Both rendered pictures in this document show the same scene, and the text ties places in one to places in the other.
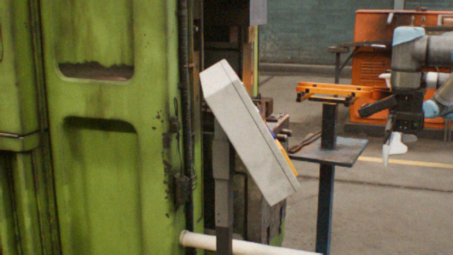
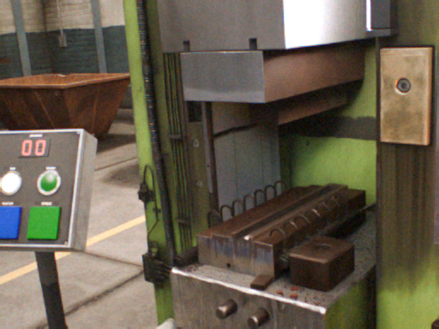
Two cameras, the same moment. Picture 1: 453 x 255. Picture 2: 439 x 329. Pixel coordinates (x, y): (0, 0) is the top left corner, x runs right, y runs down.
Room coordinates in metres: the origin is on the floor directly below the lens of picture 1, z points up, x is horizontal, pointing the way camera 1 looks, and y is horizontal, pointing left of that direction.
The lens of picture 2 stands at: (2.07, -1.20, 1.42)
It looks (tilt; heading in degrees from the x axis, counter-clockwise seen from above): 17 degrees down; 107
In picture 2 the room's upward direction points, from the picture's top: 4 degrees counter-clockwise
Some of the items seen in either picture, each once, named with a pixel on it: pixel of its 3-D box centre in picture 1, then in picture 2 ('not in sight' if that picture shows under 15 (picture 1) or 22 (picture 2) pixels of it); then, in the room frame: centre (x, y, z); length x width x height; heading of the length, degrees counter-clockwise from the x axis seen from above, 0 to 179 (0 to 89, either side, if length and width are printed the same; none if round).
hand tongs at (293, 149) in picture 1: (314, 137); not in sight; (2.35, -0.44, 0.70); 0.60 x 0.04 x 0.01; 148
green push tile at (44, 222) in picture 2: not in sight; (45, 223); (1.26, -0.11, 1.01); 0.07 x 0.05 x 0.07; 5
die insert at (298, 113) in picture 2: (194, 32); (301, 99); (1.81, 0.12, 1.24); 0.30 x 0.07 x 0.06; 70
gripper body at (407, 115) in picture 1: (405, 110); not in sight; (1.25, -0.47, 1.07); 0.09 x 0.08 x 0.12; 57
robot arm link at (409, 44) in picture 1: (408, 49); not in sight; (1.25, -0.47, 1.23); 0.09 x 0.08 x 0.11; 65
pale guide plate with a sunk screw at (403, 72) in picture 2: (250, 20); (405, 96); (2.04, -0.10, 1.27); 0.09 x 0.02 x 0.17; 160
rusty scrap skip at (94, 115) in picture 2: not in sight; (56, 111); (-2.57, 5.63, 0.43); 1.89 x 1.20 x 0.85; 162
